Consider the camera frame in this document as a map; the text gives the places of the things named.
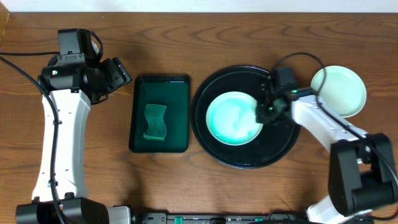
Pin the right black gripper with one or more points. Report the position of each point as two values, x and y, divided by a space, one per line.
262 117

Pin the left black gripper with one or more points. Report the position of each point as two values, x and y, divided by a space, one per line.
116 74

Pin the pale green plate top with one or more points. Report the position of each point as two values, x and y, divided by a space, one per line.
231 118

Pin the pale green plate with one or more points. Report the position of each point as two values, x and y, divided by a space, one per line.
231 118
343 91

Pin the pale green plate bottom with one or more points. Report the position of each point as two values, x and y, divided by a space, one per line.
343 91

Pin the green wavy sponge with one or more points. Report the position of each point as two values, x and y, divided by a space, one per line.
156 127

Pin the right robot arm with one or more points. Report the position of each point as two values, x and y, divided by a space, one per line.
362 175

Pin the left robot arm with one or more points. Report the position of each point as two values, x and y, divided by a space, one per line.
72 88

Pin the round black tray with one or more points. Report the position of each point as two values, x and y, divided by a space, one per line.
274 140

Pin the rectangular green tray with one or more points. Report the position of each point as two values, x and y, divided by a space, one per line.
174 93

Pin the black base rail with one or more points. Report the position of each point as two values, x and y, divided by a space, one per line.
163 218

